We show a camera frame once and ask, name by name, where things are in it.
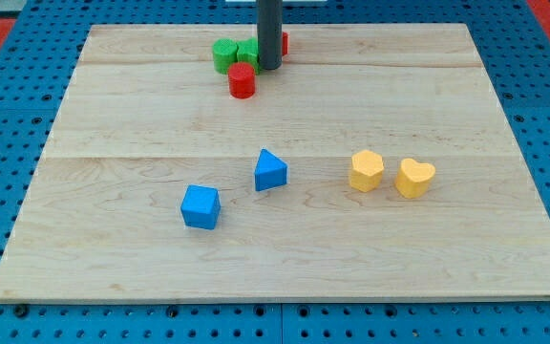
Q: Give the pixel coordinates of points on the green star block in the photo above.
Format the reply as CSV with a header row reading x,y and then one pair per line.
x,y
248,52

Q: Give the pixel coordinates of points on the wooden board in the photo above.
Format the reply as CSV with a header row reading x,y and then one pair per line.
x,y
146,115

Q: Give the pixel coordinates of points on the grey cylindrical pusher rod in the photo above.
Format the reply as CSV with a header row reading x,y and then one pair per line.
x,y
269,32

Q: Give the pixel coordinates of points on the blue triangle block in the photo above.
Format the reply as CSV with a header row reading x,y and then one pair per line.
x,y
270,171

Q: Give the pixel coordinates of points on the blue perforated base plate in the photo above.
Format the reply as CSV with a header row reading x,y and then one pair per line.
x,y
36,63

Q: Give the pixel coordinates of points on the yellow heart block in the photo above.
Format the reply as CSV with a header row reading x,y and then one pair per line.
x,y
414,178

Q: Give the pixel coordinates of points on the red star block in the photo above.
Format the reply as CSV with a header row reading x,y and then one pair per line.
x,y
285,43

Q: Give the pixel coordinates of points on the red cylinder block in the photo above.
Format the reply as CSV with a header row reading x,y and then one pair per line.
x,y
241,80

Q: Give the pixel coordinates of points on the yellow hexagon block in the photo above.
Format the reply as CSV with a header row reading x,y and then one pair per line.
x,y
366,170

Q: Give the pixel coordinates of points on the blue cube block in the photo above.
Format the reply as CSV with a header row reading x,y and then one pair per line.
x,y
200,207

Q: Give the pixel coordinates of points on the green cylinder block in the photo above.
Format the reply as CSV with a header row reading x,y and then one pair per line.
x,y
224,53

